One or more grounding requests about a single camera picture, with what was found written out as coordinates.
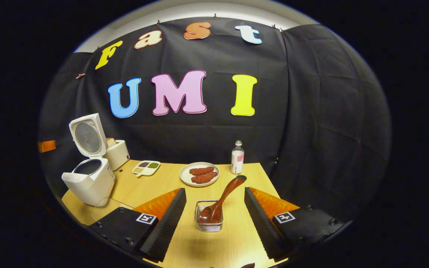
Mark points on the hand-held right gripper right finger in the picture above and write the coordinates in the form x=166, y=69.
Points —
x=263, y=227

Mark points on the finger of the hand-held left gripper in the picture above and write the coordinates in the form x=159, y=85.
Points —
x=47, y=146

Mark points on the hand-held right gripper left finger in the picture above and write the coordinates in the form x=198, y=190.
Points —
x=168, y=227

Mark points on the brown wooden spoon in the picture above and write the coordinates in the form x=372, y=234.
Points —
x=229, y=191

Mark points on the white rice cooker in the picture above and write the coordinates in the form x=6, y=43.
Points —
x=95, y=182

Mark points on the white round plate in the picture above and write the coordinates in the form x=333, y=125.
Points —
x=185, y=175

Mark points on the red meat piece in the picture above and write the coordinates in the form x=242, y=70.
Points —
x=201, y=171
x=204, y=178

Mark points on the white divided bean dish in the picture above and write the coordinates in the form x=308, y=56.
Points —
x=145, y=168

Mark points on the toasted bread slice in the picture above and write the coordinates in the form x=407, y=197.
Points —
x=111, y=142

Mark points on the translucent white square tray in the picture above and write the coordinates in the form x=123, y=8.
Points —
x=102, y=215

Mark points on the white toaster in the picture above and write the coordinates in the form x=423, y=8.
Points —
x=119, y=156

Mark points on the small pink label bottle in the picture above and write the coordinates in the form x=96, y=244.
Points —
x=237, y=158

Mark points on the copper backdrop clip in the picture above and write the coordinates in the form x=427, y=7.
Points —
x=80, y=76

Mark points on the black backdrop cloth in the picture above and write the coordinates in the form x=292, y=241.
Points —
x=311, y=111

